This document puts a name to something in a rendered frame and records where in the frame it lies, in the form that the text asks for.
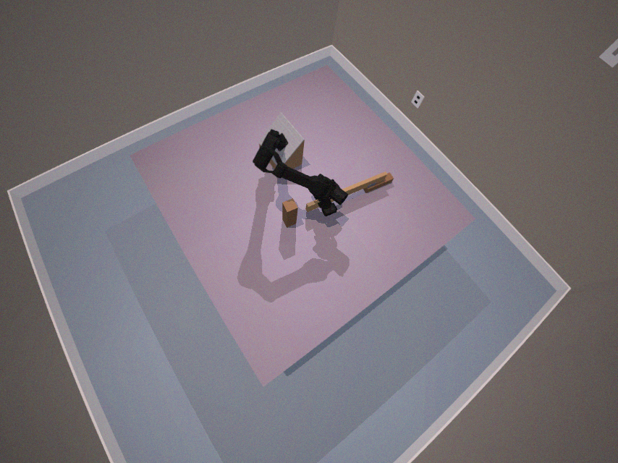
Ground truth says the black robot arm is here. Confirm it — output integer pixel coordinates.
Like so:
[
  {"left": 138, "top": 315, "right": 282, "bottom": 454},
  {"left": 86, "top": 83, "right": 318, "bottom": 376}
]
[{"left": 253, "top": 129, "right": 349, "bottom": 205}]

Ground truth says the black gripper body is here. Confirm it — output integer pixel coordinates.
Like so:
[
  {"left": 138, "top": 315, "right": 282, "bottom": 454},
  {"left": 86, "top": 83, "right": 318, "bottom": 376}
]
[{"left": 317, "top": 197, "right": 337, "bottom": 216}]

